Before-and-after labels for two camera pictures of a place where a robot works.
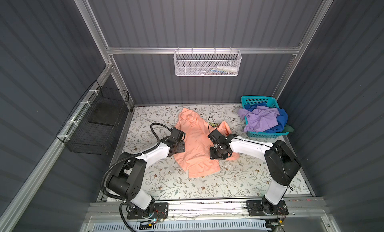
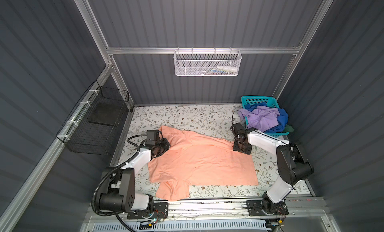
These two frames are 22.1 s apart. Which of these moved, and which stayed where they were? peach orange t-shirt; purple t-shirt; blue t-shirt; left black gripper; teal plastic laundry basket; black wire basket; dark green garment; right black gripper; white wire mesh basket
Moved: peach orange t-shirt; right black gripper; left black gripper
Stayed: dark green garment; black wire basket; blue t-shirt; white wire mesh basket; teal plastic laundry basket; purple t-shirt
